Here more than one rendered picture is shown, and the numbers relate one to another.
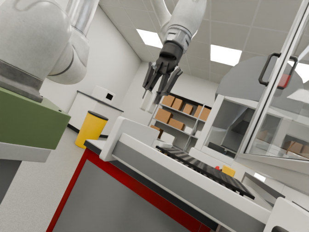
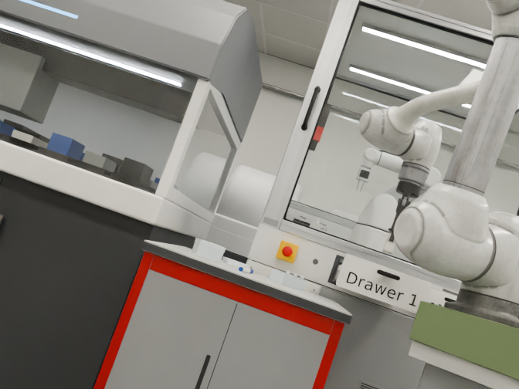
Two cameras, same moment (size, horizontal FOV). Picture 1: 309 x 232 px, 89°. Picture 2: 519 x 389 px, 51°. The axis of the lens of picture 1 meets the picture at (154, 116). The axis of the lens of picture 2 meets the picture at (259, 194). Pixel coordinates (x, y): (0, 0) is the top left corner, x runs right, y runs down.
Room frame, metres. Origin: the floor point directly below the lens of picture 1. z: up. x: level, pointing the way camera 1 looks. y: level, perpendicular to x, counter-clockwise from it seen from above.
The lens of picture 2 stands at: (1.46, 1.56, 0.83)
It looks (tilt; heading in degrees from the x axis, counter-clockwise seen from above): 6 degrees up; 253
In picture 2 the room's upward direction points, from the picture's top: 20 degrees clockwise
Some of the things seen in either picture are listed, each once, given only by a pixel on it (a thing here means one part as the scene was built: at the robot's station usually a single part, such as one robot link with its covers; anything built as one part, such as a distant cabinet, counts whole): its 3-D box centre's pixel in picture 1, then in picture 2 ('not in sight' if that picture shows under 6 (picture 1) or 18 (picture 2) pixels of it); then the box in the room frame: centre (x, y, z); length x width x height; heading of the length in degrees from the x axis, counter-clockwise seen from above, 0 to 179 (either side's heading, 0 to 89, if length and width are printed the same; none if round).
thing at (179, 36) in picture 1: (176, 42); (412, 175); (0.54, 0.04, 1.24); 0.09 x 0.09 x 0.06
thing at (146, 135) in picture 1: (137, 141); (383, 284); (0.50, 0.02, 0.87); 0.29 x 0.02 x 0.11; 158
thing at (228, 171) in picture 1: (225, 174); (287, 252); (0.69, -0.39, 0.88); 0.07 x 0.05 x 0.07; 158
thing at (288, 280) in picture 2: not in sight; (287, 279); (0.74, -0.19, 0.78); 0.12 x 0.08 x 0.04; 90
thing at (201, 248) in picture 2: not in sight; (208, 249); (1.03, -0.22, 0.79); 0.13 x 0.09 x 0.05; 86
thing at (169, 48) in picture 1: (168, 60); (405, 197); (0.54, 0.04, 1.16); 0.08 x 0.07 x 0.09; 58
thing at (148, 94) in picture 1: (145, 100); (390, 241); (0.54, 0.05, 1.01); 0.03 x 0.01 x 0.07; 148
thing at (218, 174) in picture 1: (196, 175); not in sight; (0.43, -0.17, 0.87); 0.22 x 0.18 x 0.06; 68
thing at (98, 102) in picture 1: (98, 111); not in sight; (4.21, 1.41, 0.61); 1.15 x 0.72 x 1.22; 158
